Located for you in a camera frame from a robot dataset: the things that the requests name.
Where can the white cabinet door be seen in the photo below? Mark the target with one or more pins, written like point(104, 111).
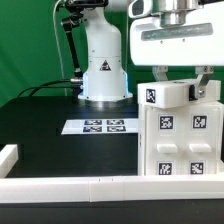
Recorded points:
point(202, 139)
point(163, 145)

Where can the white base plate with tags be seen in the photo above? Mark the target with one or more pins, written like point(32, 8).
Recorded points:
point(100, 126)

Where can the white cabinet top block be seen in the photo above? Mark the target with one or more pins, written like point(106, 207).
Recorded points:
point(175, 93)

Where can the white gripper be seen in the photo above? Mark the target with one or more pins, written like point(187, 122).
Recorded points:
point(178, 33)

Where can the white left fence piece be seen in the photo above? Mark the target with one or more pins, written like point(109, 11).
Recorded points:
point(8, 158)

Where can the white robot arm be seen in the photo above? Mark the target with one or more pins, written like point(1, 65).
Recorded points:
point(104, 80)

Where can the white front fence rail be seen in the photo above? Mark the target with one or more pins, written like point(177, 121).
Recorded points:
point(105, 189)

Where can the white cabinet body box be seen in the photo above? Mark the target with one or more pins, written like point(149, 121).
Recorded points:
point(182, 116)

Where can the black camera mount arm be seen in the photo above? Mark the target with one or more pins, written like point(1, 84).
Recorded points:
point(76, 14)

